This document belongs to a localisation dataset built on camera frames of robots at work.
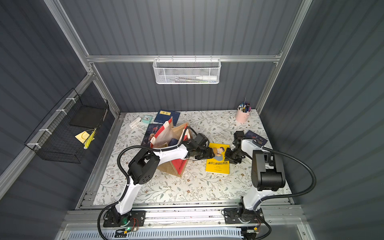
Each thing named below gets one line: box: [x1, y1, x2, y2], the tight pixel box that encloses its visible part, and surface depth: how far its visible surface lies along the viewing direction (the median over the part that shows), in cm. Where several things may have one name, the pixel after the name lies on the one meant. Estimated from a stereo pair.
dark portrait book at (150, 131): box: [141, 123, 163, 147], surface depth 110 cm
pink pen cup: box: [235, 97, 252, 124], surface depth 111 cm
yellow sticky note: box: [74, 131, 95, 144], surface depth 75 cm
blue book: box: [153, 109, 181, 126], surface depth 122 cm
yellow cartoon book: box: [205, 143, 230, 175], surface depth 93 cm
